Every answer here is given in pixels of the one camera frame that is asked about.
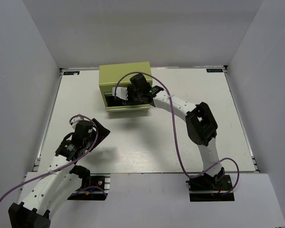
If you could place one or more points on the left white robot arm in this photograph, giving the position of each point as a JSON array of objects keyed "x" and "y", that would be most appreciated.
[{"x": 62, "y": 178}]

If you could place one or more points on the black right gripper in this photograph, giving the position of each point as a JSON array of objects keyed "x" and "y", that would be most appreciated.
[{"x": 130, "y": 100}]

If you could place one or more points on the blue corner label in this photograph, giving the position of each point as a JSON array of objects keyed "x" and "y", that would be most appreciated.
[
  {"x": 71, "y": 73},
  {"x": 214, "y": 70}
]

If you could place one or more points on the left blue corner label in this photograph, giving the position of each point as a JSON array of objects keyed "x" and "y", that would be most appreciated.
[{"x": 71, "y": 73}]

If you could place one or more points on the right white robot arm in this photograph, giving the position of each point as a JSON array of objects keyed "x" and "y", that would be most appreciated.
[{"x": 200, "y": 123}]

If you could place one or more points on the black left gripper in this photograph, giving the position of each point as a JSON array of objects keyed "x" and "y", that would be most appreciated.
[{"x": 102, "y": 133}]

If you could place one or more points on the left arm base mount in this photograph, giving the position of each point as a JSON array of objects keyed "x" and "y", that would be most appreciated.
[{"x": 93, "y": 188}]

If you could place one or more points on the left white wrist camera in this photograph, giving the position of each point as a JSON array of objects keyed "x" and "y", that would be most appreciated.
[{"x": 75, "y": 119}]

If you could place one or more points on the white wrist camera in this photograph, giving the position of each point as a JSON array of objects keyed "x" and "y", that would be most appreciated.
[
  {"x": 75, "y": 119},
  {"x": 120, "y": 92}
]

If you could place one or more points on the right blue corner label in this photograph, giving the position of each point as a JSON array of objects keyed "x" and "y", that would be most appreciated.
[{"x": 214, "y": 70}]

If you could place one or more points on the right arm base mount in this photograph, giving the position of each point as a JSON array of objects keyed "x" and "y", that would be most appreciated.
[{"x": 202, "y": 191}]

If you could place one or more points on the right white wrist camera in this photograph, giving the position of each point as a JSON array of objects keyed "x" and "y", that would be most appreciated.
[{"x": 120, "y": 92}]

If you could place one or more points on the green metal drawer box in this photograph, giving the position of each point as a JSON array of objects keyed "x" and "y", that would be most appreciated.
[{"x": 109, "y": 75}]

